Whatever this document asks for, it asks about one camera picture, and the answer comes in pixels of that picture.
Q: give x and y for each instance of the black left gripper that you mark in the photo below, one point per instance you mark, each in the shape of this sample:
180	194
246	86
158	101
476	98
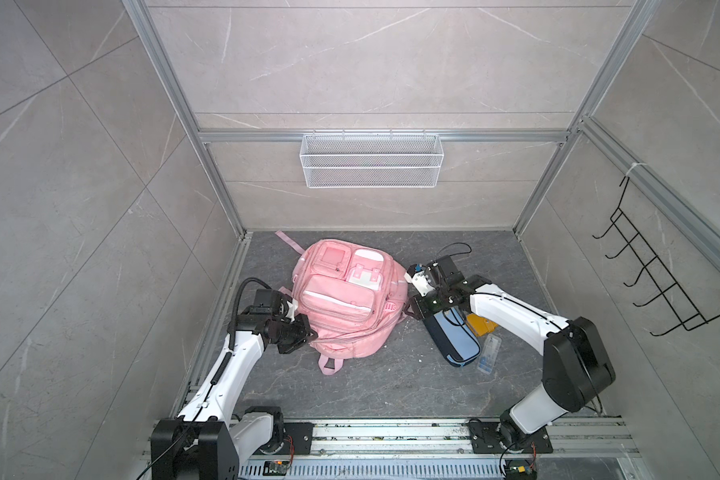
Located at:
305	333

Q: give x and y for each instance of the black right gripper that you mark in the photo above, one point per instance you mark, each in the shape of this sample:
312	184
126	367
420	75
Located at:
418	313

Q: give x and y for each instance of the pink school backpack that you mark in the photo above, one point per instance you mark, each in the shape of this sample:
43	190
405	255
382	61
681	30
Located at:
352	295

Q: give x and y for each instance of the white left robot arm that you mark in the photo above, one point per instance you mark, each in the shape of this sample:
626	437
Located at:
206	440

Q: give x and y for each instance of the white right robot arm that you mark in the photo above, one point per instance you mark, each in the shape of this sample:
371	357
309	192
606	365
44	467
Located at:
576	365

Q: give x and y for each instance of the blue pencil case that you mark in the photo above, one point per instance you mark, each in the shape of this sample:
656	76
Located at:
452	336

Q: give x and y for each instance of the clear plastic eraser box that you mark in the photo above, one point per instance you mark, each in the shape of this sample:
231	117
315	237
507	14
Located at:
489	354

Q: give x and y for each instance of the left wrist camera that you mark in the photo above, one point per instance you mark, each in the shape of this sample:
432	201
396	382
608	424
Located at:
271	304

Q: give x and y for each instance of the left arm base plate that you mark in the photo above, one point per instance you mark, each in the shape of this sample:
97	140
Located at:
290	437

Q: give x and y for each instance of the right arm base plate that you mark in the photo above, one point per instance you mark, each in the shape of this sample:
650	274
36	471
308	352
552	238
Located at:
495	437

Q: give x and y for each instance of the white wire mesh basket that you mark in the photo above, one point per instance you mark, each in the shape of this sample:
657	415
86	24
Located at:
379	160

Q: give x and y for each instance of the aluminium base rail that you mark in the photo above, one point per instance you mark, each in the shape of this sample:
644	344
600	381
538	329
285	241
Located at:
432	438

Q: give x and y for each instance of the black wire hook rack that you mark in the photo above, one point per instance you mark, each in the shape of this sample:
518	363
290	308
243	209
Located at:
664	285

